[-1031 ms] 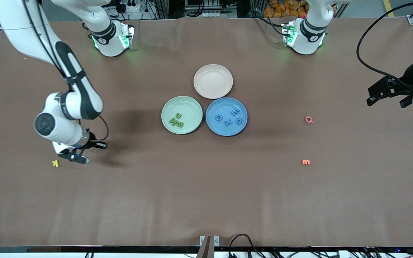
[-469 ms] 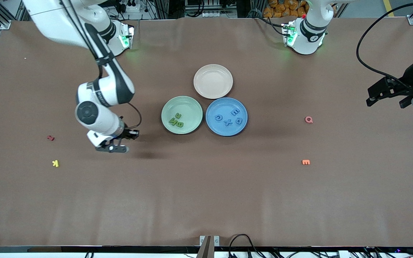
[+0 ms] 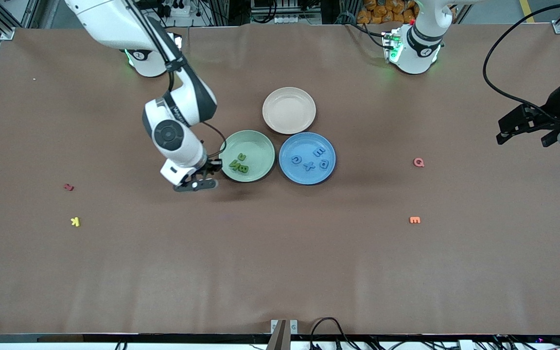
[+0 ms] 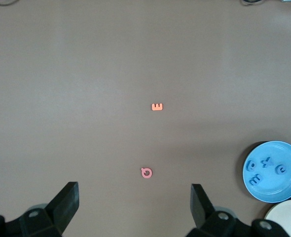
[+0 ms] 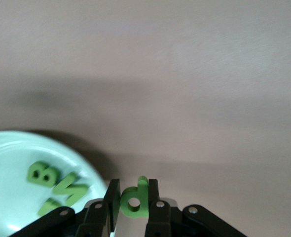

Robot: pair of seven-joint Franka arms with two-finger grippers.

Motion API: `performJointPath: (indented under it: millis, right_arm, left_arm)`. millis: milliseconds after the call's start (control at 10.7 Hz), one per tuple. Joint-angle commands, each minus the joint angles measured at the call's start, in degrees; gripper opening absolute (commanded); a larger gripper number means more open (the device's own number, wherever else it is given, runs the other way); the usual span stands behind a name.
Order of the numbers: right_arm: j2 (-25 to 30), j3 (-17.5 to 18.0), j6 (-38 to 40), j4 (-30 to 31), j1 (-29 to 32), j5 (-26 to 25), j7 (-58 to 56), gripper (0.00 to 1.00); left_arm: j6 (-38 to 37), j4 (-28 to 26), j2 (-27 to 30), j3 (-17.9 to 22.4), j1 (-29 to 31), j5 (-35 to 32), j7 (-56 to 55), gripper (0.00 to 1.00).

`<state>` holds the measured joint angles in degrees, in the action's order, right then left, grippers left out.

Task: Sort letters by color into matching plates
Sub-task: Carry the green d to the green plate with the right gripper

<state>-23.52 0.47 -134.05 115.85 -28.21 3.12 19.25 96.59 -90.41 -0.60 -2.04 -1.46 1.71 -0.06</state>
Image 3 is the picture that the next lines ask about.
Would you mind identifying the metal bracket plate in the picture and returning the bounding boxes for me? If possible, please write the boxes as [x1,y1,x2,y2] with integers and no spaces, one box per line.
[270,319,299,335]

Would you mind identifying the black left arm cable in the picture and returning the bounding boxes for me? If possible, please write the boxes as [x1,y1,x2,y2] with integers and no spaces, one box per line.
[483,0,560,124]

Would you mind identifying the pale green plate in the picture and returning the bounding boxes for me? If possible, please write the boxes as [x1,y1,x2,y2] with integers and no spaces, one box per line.
[218,130,276,183]

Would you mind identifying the white power strip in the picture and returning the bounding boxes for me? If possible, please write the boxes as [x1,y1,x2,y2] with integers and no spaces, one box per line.
[274,14,320,24]
[161,0,191,18]

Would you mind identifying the pale pink plate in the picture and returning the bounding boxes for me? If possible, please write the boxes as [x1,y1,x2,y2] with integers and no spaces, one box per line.
[262,87,317,135]

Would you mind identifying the grey camera post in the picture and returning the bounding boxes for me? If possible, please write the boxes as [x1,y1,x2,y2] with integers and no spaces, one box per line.
[266,319,286,350]

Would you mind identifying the black floor cables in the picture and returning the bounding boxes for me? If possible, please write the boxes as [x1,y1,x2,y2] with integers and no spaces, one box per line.
[309,317,358,350]

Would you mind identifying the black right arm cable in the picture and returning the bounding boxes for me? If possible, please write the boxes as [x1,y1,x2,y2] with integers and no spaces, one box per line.
[122,0,227,158]

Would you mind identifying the black table edge rail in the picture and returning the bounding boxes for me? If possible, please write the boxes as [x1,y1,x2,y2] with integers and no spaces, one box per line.
[0,334,560,350]

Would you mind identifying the blue plate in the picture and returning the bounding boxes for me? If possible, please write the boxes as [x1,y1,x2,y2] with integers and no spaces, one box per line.
[279,132,336,186]

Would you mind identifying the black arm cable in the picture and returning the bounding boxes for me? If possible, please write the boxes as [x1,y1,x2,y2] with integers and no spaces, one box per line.
[122,0,227,158]
[483,0,560,124]

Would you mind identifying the brown table cover mat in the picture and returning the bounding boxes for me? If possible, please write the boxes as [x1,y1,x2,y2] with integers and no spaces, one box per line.
[0,22,560,336]

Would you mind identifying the orange round objects pile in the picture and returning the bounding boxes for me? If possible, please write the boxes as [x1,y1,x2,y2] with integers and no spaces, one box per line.
[358,0,417,24]

